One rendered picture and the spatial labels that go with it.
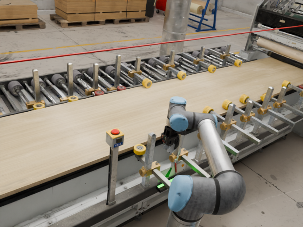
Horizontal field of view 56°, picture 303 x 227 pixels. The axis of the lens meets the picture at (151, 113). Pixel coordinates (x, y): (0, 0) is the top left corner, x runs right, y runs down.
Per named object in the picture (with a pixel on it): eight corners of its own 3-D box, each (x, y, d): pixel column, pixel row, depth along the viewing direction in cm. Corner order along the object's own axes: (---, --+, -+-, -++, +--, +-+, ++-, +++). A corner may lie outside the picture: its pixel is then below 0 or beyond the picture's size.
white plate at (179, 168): (185, 170, 207) (188, 159, 202) (158, 183, 192) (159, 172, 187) (185, 169, 207) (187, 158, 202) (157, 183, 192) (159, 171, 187)
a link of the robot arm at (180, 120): (194, 118, 139) (191, 106, 150) (171, 115, 138) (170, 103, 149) (190, 134, 144) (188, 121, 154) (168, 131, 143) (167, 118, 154)
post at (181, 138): (176, 173, 203) (188, 116, 179) (172, 175, 201) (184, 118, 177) (172, 170, 205) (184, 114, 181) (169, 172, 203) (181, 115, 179)
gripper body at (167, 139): (159, 140, 168) (162, 123, 162) (170, 136, 173) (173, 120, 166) (168, 147, 163) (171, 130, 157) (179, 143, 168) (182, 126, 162)
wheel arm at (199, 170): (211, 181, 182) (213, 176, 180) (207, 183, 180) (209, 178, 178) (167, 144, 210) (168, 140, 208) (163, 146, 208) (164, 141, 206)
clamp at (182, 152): (187, 157, 200) (188, 152, 198) (172, 164, 193) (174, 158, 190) (181, 152, 204) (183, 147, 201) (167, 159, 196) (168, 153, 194)
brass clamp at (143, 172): (160, 171, 186) (161, 165, 184) (143, 179, 179) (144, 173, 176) (154, 165, 190) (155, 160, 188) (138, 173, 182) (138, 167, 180)
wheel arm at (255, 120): (278, 134, 220) (279, 130, 218) (275, 135, 218) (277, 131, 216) (227, 105, 252) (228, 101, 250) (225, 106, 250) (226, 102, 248)
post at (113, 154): (115, 203, 174) (120, 144, 151) (108, 206, 171) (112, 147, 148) (112, 198, 176) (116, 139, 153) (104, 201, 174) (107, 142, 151)
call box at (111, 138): (123, 146, 151) (124, 133, 147) (112, 150, 147) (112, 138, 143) (116, 138, 155) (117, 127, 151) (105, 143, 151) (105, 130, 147)
